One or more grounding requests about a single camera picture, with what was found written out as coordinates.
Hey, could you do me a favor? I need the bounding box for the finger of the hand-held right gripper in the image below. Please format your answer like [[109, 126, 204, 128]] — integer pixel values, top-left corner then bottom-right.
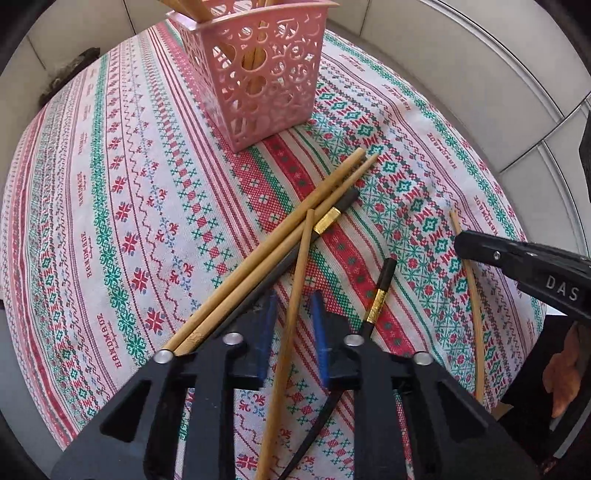
[[455, 230, 591, 321]]

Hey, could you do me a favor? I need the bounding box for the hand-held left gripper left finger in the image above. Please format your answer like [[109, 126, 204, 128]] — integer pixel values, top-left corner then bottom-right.
[[51, 291, 280, 480]]

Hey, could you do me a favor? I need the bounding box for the person's right hand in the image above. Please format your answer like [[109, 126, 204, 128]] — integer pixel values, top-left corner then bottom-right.
[[541, 323, 589, 418]]

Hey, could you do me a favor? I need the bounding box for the pink perforated plastic basket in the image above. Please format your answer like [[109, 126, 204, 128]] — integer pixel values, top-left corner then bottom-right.
[[166, 0, 340, 154]]

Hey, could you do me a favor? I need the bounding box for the black chopstick gold band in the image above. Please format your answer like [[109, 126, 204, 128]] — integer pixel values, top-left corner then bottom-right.
[[279, 257, 398, 480], [208, 187, 360, 337]]

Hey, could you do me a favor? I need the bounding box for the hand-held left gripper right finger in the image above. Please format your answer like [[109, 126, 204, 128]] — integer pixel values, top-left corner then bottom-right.
[[310, 292, 541, 480]]

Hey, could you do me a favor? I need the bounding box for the patterned red green tablecloth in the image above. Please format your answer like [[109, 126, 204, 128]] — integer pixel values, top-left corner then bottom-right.
[[0, 18, 548, 480]]

